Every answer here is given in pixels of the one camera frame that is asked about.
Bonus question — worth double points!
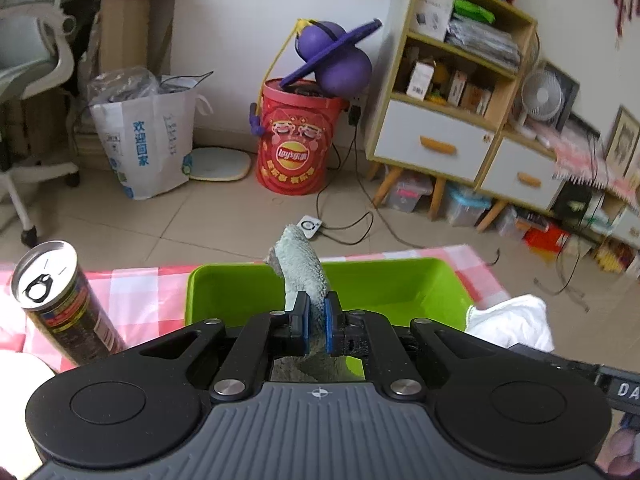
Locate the white paper bag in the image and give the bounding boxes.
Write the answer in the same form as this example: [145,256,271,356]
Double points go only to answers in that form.
[89,85,213,202]

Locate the small white carton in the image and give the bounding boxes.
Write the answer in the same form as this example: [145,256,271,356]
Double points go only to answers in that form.
[406,60,435,100]

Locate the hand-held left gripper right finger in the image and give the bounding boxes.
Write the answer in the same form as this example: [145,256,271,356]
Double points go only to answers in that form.
[325,294,501,403]

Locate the pink fringed cloth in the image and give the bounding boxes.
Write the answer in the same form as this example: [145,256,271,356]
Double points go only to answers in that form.
[537,125,640,203]

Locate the clear plastic bag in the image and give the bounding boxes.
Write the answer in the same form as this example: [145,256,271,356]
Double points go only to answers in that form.
[87,67,161,107]

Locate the red printed bucket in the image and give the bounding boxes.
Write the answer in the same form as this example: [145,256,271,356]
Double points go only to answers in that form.
[256,78,349,195]

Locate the black cable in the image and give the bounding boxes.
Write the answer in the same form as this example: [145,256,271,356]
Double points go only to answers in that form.
[315,105,426,251]

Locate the white desk fan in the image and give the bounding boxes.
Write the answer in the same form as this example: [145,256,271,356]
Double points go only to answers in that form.
[515,70,566,128]

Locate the red box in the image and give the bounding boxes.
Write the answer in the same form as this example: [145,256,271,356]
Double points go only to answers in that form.
[522,227,571,262]

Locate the low wooden drawer cabinet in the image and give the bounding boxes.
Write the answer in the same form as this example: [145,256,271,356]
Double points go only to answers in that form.
[477,125,581,233]

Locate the tall wooden shelf cabinet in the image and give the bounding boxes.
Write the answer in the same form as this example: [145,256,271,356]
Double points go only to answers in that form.
[365,0,538,221]

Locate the tall tin can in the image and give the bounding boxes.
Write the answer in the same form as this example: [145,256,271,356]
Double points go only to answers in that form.
[11,241,128,367]

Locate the white power adapter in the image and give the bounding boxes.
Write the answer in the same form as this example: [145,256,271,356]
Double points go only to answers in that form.
[297,216,325,241]

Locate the clear storage box pink contents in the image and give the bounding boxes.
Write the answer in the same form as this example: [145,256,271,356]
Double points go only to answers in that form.
[387,170,434,214]

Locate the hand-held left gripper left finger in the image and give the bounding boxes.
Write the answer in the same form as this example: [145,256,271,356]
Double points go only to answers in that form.
[137,291,312,403]

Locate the grey office chair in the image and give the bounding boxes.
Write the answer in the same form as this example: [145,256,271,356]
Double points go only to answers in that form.
[0,0,83,248]

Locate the cardboard box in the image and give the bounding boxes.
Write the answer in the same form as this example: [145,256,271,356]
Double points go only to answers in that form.
[62,0,181,92]

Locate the stack of grey packets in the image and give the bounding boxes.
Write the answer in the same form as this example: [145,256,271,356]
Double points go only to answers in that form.
[445,12,523,72]

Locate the purple jump ball toy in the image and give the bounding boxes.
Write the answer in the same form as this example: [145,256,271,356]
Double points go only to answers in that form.
[280,18,383,97]

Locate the clear storage box blue lid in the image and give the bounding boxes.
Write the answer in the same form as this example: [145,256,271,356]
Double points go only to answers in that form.
[445,185,493,228]

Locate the yellow rope with purple handle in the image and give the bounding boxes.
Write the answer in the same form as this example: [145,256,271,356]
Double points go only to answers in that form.
[248,18,321,137]

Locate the white cloth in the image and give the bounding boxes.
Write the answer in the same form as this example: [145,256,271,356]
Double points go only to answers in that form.
[465,294,556,353]

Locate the framed picture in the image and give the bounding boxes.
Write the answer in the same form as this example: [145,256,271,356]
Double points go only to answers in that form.
[605,106,640,177]

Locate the green plastic bin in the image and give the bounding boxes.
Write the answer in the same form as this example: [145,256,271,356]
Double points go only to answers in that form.
[186,258,475,333]

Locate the person's right hand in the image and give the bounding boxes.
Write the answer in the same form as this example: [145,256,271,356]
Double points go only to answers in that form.
[606,429,640,476]

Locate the green bag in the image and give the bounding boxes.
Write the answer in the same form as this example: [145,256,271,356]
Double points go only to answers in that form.
[452,0,496,25]

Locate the white round object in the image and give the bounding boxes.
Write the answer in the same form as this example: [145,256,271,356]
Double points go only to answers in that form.
[0,350,57,461]

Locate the black panel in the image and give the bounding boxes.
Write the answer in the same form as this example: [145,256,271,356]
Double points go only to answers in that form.
[542,60,581,131]

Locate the grey-green fluffy cloth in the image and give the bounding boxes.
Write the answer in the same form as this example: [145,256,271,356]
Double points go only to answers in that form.
[263,224,363,383]

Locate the white printed box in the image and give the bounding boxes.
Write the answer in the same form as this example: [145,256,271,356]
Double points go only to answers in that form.
[410,0,456,43]

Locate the pink checkered tablecloth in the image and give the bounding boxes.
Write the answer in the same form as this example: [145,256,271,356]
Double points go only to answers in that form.
[0,245,506,376]

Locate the white bathroom scale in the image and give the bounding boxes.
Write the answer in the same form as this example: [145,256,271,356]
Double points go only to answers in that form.
[189,147,252,183]

